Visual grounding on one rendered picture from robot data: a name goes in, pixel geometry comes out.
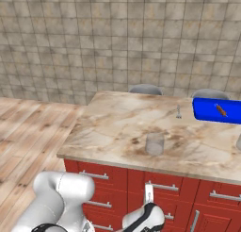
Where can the clear drinking glass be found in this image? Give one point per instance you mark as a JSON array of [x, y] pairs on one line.
[[155, 144]]

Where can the grey stool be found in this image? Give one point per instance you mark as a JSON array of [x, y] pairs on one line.
[[145, 89], [210, 93]]

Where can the blue tray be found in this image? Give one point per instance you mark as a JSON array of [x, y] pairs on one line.
[[207, 111]]

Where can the red cupboard door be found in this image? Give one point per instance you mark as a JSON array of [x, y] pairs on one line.
[[219, 221]]

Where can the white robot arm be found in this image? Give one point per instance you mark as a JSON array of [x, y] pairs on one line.
[[58, 195]]

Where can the brown kebab skewer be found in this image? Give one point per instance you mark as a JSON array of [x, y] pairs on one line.
[[221, 110]]

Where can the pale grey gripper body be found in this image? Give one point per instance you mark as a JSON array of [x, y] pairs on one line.
[[149, 191]]

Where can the grey round object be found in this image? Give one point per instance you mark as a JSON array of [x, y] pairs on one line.
[[239, 144]]

